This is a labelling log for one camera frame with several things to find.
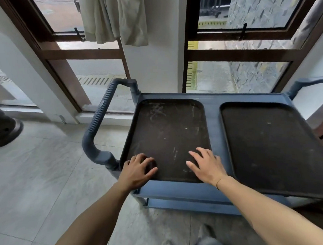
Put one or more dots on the person's right hand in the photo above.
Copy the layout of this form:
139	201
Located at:
210	170

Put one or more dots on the person's left hand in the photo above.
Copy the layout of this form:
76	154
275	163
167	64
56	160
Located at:
132	176

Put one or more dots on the person's left little finger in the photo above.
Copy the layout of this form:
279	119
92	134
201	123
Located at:
125	164

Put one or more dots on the person's right middle finger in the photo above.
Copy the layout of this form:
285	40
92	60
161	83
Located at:
204	152

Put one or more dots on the person's right little finger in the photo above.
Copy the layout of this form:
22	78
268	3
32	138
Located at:
217	159

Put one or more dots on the person's left middle finger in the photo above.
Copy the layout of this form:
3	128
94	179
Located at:
140	157

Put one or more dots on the person's right thumb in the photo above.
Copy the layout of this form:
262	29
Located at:
193	168

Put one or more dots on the person's left thumb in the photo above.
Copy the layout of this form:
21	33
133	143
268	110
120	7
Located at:
150	173

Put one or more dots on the scratched dark brown tray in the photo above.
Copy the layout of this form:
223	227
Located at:
164	131

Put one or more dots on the person's left forearm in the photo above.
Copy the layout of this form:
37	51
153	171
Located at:
88	229

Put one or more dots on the person's right forearm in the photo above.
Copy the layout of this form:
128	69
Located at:
265	213

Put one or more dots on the blue plastic service cart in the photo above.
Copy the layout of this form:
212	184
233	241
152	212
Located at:
214	117

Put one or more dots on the clean dark brown tray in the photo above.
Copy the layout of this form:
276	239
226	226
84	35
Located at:
275	147

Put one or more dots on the outdoor drain grate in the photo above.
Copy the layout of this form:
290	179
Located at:
94	80

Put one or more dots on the beige curtain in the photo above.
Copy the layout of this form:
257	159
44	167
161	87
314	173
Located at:
111	14

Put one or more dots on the black metal fence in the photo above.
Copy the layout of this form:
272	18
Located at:
214	0

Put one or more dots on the grey curtain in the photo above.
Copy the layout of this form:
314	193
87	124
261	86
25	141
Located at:
308	17

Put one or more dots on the brown wooden window frame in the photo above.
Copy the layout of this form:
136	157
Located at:
61	54
242	54

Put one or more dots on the grey stone wall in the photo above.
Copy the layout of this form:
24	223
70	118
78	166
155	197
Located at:
255	3

